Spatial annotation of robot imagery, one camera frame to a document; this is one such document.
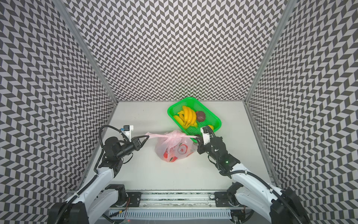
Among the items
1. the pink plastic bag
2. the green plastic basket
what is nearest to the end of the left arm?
the pink plastic bag

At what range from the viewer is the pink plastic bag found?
778 mm

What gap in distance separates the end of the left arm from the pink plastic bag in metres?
0.07

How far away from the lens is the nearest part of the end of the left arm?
67 centimetres

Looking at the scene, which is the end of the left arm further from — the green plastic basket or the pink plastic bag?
the green plastic basket
